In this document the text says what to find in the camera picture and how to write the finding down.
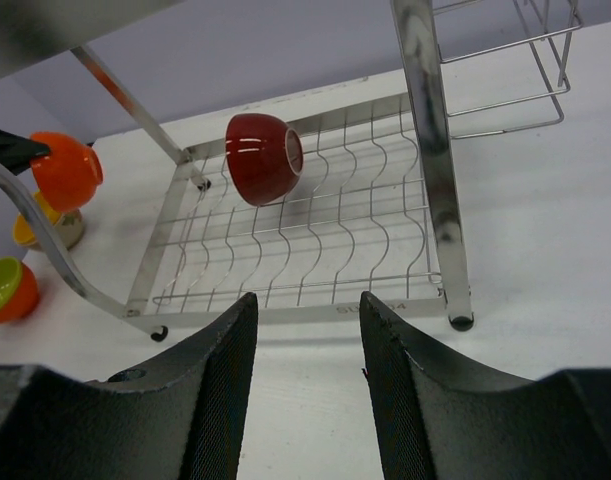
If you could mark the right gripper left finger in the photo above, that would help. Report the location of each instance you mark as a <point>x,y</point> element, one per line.
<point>179,415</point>

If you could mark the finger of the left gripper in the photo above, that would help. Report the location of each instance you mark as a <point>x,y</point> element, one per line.
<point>16,152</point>

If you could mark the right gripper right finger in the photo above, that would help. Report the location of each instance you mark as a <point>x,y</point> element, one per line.
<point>441,415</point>

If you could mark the orange bowl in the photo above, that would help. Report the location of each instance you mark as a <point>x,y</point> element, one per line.
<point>25,299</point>
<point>69,175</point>

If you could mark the yellow bowl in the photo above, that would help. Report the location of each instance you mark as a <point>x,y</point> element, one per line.
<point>23,234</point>

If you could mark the white floral bowl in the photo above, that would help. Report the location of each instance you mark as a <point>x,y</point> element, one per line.
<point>71,228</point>

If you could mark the dark red bowl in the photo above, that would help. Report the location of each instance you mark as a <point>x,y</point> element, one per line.
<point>264,155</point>

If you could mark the lime green bowl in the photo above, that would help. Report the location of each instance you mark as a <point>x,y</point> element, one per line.
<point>10,278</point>

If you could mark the steel two-tier dish rack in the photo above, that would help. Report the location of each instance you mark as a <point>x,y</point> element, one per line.
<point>415,29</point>

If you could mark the wire cutlery basket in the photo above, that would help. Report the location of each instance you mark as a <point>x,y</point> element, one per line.
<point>504,63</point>

